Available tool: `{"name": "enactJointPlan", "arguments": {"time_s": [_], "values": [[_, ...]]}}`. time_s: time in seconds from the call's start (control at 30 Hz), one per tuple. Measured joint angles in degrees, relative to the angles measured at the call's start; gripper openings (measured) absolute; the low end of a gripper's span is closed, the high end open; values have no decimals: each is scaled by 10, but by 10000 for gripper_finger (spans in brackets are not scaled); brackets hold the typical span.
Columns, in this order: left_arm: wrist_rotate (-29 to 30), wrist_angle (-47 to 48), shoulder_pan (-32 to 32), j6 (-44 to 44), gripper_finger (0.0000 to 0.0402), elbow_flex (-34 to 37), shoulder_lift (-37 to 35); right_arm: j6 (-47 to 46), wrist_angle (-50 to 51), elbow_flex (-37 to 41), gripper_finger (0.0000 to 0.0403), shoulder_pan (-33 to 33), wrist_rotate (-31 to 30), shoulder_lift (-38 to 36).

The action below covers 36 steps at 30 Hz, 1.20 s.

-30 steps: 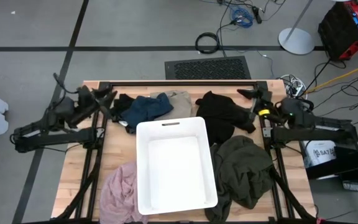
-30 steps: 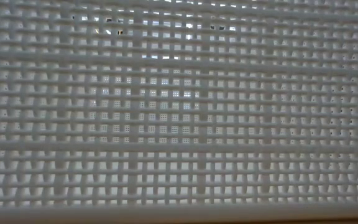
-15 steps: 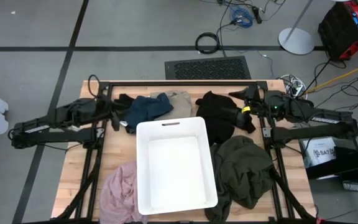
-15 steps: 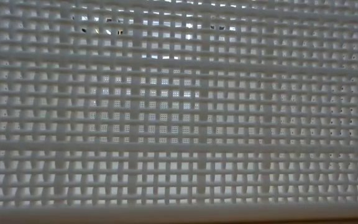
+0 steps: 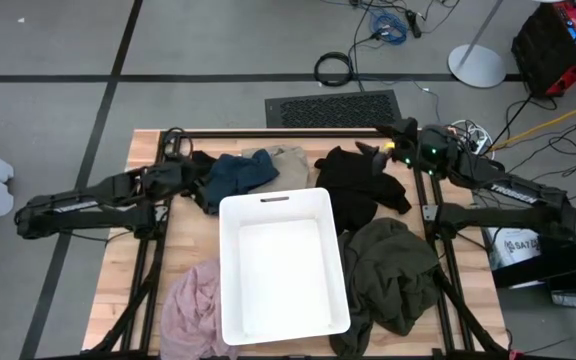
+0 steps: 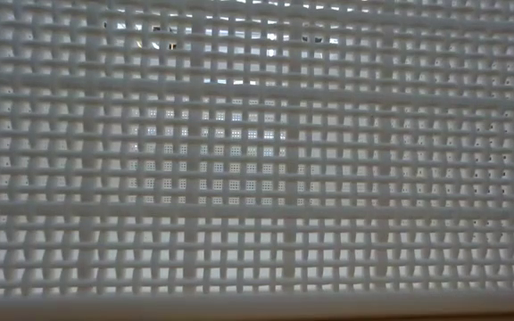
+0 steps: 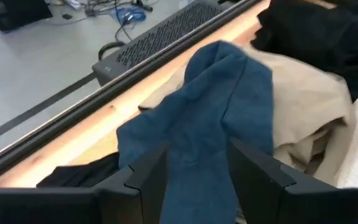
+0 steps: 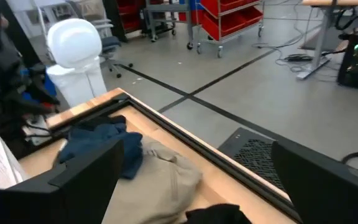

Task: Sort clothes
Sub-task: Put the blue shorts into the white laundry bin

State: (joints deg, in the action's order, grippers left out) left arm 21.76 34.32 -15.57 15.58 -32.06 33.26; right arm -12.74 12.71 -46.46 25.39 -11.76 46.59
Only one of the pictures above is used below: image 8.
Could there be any grey metal cart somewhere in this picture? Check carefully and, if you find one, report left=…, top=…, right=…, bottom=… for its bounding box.
left=141, top=0, right=195, bottom=50

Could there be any desk with grey legs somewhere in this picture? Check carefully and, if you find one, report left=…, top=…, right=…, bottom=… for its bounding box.
left=296, top=0, right=358, bottom=80

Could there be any beige garment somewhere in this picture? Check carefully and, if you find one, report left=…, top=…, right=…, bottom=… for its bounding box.
left=101, top=136, right=203, bottom=224

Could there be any black floor power adapter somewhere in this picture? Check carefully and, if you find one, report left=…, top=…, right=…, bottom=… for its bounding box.
left=286, top=54, right=313, bottom=62

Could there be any navy blue garment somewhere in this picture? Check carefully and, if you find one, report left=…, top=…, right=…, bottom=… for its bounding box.
left=57, top=115, right=144, bottom=180

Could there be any office chair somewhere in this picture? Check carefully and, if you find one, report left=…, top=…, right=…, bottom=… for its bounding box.
left=99, top=18, right=134, bottom=78

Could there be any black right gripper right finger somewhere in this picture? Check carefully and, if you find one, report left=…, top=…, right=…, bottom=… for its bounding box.
left=271, top=140, right=358, bottom=224

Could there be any dark rack with red bins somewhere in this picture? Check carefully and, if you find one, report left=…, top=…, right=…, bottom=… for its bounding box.
left=103, top=0, right=142, bottom=43

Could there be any black garment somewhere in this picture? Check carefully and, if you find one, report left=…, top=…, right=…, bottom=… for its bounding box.
left=185, top=203, right=253, bottom=224

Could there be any black perforated floor mat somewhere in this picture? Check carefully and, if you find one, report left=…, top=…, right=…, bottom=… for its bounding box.
left=218, top=127, right=287, bottom=190

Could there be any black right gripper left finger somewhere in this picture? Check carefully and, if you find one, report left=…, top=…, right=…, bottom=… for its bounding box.
left=0, top=139, right=125, bottom=224

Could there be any cart with red bins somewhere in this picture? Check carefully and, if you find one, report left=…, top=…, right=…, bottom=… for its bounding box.
left=196, top=0, right=264, bottom=59

